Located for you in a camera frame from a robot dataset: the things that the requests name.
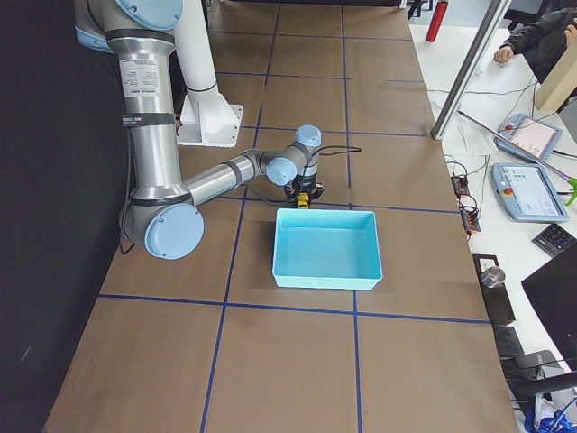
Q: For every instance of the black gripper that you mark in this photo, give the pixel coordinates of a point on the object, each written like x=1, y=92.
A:
x=307, y=184

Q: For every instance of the yellow beetle toy car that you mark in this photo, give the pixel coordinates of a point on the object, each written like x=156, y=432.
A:
x=303, y=201

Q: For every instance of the person forearm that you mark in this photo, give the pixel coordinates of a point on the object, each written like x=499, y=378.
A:
x=543, y=42

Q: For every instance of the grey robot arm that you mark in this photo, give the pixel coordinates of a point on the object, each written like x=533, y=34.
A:
x=171, y=98

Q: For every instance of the light blue plastic bin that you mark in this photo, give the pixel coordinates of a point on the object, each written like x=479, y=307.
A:
x=326, y=249

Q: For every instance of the far orange power strip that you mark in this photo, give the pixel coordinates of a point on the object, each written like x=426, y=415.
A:
x=460, y=185

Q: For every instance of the orange power strip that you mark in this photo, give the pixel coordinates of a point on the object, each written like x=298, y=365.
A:
x=460, y=185
x=470, y=218

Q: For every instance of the near orange power strip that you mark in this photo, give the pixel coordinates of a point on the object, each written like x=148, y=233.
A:
x=470, y=218

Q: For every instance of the silver metal cup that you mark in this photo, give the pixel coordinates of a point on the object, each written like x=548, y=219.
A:
x=492, y=277

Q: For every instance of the red cylinder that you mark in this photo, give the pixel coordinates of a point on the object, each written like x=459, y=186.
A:
x=436, y=20

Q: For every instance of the near blue teach pendant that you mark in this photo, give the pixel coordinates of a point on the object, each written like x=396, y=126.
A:
x=526, y=193

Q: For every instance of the blue teach pendant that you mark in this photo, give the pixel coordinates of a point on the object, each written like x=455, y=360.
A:
x=534, y=136
x=526, y=193

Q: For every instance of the far blue teach pendant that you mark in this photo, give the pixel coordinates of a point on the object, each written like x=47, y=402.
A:
x=534, y=136

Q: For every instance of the person hand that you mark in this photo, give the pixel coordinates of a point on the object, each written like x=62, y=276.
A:
x=503, y=54

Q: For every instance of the black calculator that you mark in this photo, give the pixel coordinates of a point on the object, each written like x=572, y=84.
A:
x=554, y=240

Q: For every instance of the black monitor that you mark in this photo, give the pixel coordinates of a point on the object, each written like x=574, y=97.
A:
x=551, y=291

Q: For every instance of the wooden board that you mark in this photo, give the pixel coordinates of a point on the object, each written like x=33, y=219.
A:
x=561, y=81

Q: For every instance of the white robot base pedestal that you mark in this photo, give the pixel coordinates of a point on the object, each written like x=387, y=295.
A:
x=206, y=118

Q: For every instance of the aluminium frame post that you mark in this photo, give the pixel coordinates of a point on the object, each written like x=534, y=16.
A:
x=489, y=25

